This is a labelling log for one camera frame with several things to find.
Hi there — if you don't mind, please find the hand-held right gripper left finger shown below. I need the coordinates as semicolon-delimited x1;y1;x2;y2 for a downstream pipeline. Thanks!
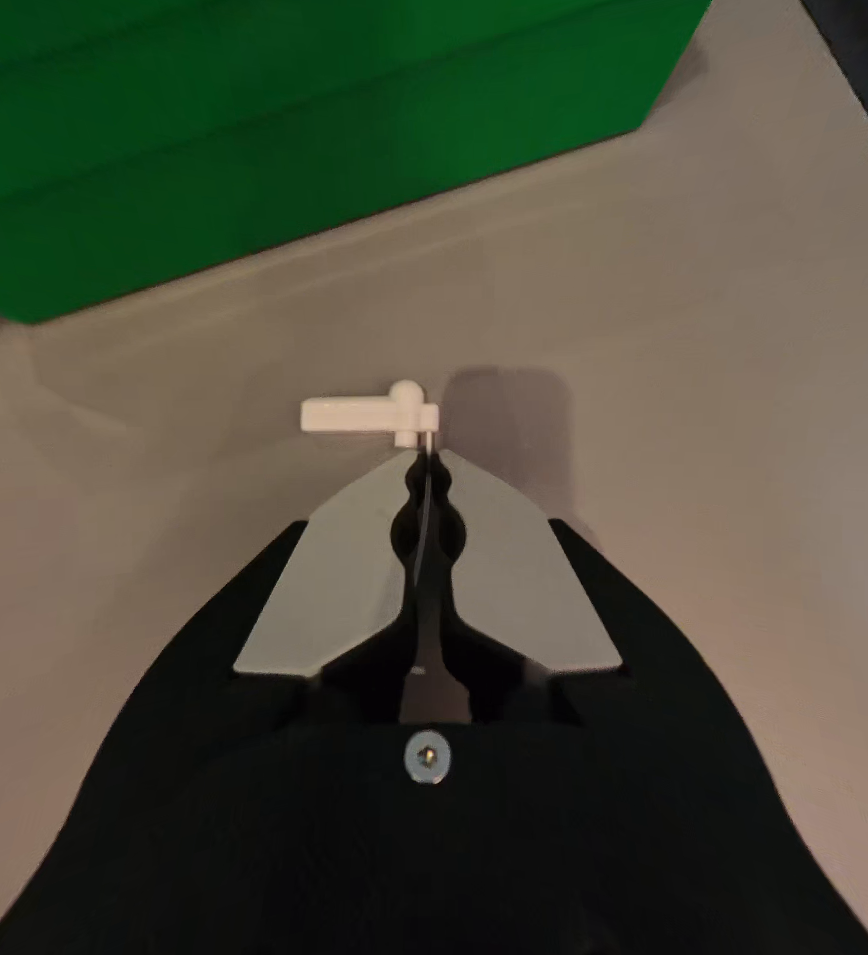
233;451;414;676

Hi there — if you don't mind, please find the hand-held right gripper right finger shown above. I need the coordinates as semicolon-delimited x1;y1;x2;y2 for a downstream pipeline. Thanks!
427;448;623;672

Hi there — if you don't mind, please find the small white plastic clip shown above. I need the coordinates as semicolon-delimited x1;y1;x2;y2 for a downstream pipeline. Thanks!
300;381;442;672

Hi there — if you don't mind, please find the green plastic bin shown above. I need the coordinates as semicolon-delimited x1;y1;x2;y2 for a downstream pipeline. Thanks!
0;0;712;326

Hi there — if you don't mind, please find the grey desk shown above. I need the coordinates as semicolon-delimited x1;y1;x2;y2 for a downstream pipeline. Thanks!
0;0;868;955

